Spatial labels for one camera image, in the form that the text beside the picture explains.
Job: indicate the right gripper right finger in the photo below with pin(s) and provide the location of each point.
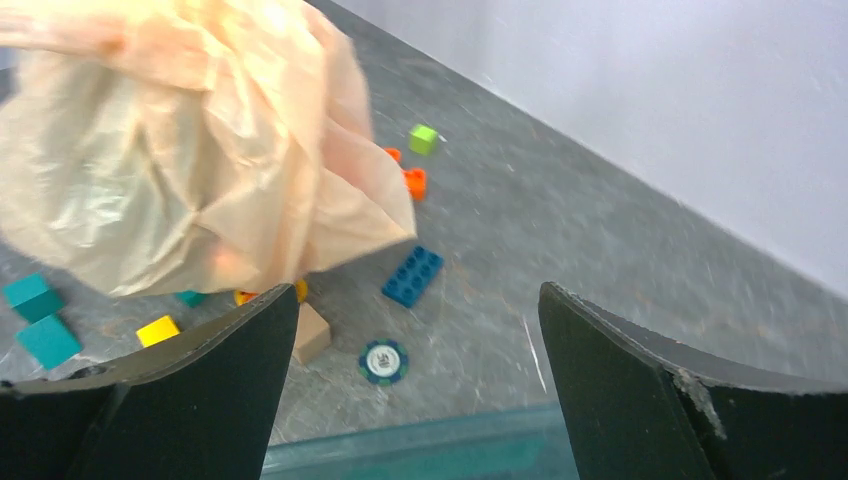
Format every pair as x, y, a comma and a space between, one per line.
639, 405

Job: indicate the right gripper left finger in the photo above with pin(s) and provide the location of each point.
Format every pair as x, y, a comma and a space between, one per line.
200, 405

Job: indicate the translucent orange plastic bag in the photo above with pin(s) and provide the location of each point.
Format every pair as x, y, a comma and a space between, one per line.
154, 147

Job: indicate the teal block near bag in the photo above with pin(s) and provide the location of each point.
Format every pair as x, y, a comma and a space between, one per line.
190, 298

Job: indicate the yellow rectangular block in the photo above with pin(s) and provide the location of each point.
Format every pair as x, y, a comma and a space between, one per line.
157, 331

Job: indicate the teal transparent plastic tray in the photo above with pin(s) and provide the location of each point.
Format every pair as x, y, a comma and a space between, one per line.
514, 444

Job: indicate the yellow orange toy piece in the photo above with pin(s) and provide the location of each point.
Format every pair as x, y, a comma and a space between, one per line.
301, 287

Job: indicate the brown wooden cube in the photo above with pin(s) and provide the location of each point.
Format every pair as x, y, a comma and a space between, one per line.
313, 335

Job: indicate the teal cube block right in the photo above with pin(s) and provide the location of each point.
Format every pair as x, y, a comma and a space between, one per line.
49, 341

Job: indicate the teal cube block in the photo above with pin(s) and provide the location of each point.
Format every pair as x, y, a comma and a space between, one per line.
32, 298
49, 341

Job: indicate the teal cube block left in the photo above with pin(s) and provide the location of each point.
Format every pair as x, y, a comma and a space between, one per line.
32, 298

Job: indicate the blue lego brick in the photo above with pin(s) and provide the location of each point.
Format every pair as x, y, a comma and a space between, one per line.
413, 276

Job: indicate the orange curved toy block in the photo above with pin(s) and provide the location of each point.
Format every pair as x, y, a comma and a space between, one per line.
415, 178

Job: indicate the green cube block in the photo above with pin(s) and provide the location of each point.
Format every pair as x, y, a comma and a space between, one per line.
422, 139

